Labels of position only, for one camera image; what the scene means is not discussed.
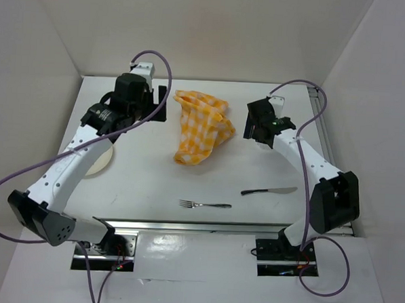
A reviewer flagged yellow white checkered cloth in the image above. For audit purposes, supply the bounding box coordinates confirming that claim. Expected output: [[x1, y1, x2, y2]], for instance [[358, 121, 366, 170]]
[[174, 90, 235, 166]]

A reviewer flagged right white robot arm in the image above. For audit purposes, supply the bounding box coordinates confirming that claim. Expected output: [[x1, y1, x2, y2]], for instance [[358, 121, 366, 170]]
[[244, 97, 360, 259]]

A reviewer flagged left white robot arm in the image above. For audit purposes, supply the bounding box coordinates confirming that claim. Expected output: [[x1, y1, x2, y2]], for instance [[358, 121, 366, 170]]
[[7, 73, 170, 254]]

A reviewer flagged cream round plate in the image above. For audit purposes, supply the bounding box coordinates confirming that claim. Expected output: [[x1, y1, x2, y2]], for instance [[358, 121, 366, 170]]
[[84, 146, 114, 179]]

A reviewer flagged silver fork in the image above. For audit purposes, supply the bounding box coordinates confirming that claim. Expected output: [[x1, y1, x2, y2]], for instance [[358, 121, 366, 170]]
[[178, 199, 232, 209]]

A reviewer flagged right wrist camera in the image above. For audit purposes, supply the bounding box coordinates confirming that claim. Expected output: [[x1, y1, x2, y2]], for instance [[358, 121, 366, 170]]
[[269, 95, 286, 116]]

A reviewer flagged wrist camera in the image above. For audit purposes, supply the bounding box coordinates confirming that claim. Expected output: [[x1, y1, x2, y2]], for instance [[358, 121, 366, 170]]
[[130, 62, 155, 79], [269, 95, 286, 116]]

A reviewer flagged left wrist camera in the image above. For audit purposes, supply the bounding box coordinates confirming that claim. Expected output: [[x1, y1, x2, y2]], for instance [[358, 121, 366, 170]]
[[130, 62, 155, 79]]

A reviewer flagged black handled table knife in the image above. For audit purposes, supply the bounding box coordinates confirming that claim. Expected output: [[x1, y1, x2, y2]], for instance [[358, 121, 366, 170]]
[[240, 186, 298, 196]]

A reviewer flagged right side aluminium rail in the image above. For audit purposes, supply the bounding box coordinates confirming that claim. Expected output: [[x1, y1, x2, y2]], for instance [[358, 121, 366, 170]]
[[307, 86, 353, 235]]

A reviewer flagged aluminium rail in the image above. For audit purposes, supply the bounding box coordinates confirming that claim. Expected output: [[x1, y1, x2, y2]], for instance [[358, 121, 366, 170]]
[[102, 218, 288, 236], [307, 86, 353, 235]]

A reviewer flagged front aluminium rail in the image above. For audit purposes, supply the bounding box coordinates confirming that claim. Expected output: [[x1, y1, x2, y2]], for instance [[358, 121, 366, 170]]
[[102, 218, 288, 236]]

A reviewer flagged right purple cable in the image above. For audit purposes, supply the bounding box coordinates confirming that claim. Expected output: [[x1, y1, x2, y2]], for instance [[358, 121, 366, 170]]
[[258, 77, 361, 298]]

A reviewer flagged purple cable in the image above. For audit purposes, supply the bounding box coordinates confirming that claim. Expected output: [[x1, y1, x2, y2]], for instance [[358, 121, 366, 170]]
[[0, 42, 174, 303], [258, 77, 361, 298]]

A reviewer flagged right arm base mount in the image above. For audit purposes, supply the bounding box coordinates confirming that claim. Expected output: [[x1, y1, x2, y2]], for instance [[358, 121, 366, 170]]
[[250, 239, 318, 277]]

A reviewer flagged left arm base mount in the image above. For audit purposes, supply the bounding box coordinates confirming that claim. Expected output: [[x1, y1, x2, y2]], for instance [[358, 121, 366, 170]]
[[83, 230, 138, 272]]

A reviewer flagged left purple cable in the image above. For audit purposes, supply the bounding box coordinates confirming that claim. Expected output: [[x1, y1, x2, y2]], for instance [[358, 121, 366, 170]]
[[0, 42, 174, 303]]

